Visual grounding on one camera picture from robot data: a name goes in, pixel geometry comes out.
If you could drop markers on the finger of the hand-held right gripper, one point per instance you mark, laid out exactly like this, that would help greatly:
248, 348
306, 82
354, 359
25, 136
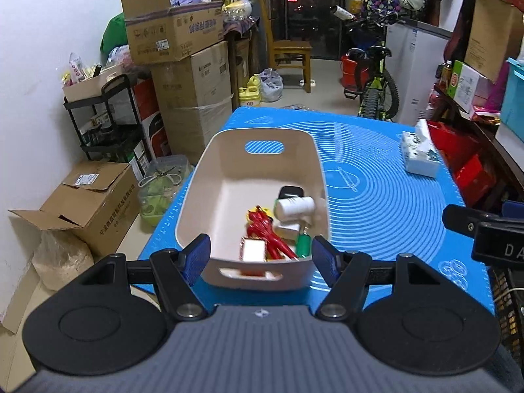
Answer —
460, 217

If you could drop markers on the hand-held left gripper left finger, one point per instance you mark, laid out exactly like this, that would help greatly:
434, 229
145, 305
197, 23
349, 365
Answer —
198, 258

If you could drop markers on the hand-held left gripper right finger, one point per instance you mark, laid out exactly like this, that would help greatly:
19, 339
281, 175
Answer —
325, 260

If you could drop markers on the green bottle with gold cap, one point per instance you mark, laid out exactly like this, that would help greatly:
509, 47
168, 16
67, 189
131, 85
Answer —
303, 245

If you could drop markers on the white cube charger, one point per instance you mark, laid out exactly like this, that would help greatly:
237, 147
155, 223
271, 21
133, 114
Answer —
286, 230

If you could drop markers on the white pill bottle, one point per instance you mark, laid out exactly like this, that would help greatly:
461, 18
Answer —
294, 208

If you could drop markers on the black oval case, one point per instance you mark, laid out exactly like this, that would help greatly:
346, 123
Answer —
291, 193

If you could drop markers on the beige plastic storage bin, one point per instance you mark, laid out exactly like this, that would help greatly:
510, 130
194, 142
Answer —
229, 180

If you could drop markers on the stack of red boxes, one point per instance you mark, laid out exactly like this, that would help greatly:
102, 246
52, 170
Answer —
462, 159

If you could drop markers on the blue silicone mat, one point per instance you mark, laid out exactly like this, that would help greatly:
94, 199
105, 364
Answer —
389, 213

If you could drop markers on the white tissue pack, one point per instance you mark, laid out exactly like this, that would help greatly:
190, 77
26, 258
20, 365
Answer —
419, 157

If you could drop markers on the clear container with green contents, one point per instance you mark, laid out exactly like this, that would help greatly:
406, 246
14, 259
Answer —
161, 190

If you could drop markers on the open cardboard box with label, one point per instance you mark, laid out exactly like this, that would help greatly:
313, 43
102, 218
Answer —
94, 200

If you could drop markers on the large bottom cardboard box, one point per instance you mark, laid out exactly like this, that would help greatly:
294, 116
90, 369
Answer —
196, 131

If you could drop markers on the green and white carton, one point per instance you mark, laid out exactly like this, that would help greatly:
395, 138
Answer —
466, 84

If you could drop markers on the teal plastic crate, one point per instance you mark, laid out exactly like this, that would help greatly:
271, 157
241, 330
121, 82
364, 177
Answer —
513, 94

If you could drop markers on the sack of grain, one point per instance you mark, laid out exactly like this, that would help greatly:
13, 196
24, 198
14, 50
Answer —
61, 258

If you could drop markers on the red appliance box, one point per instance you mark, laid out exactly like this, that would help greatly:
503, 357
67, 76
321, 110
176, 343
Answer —
149, 123

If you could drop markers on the white chest freezer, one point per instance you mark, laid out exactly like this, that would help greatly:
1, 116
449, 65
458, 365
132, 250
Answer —
421, 69

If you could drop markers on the black metal rack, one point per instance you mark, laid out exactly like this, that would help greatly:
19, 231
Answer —
106, 131

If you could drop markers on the green and black bicycle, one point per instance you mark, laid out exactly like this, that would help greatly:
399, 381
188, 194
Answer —
374, 86

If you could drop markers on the yellow plastic jug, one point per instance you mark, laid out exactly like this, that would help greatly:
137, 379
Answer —
249, 96

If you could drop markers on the tall brown cardboard box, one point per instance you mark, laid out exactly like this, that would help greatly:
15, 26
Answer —
192, 77

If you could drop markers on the clear plastic bag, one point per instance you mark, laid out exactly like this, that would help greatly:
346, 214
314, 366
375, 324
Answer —
271, 86

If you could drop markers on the red bucket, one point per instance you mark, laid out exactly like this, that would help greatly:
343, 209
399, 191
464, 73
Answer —
350, 69

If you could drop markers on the brown cardboard sheet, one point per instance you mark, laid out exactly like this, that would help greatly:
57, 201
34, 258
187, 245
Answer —
491, 32

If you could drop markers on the beige box of small goods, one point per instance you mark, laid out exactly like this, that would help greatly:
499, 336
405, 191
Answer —
88, 88

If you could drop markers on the wooden chair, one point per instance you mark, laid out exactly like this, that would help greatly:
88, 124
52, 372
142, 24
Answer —
288, 49

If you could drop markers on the open taped cardboard box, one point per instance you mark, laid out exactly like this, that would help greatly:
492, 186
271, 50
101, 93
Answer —
172, 28

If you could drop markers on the green bag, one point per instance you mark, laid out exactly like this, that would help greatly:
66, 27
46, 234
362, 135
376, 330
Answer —
114, 37

